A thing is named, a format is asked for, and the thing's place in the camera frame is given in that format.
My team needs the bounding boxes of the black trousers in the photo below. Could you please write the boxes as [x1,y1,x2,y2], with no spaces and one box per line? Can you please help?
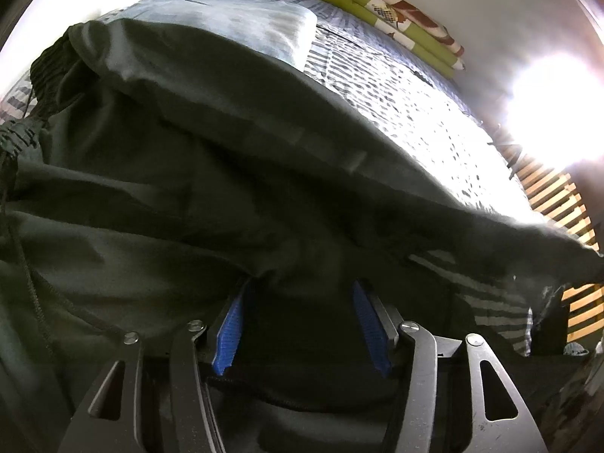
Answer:
[1,18,603,452]

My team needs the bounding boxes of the striped blue grey bedspread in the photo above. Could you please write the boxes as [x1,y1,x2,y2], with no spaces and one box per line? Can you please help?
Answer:
[1,0,545,356]

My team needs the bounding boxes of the folded light blue towel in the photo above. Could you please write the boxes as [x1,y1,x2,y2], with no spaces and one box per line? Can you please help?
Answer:
[98,0,317,71]

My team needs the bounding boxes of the folded green floral blanket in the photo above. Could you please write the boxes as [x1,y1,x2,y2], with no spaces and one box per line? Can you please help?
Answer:
[322,0,466,79]

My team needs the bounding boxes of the wooden slatted bed rail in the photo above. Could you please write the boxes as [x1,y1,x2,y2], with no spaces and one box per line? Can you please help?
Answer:
[515,144,603,342]

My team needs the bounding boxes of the bright ring light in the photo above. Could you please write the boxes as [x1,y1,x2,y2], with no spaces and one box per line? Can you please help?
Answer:
[503,52,603,168]

